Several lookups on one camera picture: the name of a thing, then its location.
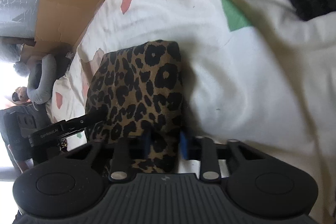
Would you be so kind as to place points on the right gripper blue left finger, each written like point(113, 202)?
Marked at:
point(146, 144)

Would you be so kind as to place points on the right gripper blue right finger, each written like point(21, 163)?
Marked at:
point(185, 145)

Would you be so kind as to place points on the leopard print garment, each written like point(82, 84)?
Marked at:
point(141, 89)

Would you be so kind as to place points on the grey neck pillow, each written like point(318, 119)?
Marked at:
point(41, 80)

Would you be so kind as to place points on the small doll toy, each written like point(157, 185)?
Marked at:
point(20, 96)

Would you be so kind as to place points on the white cartoon bear bedsheet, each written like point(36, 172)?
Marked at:
point(252, 70)

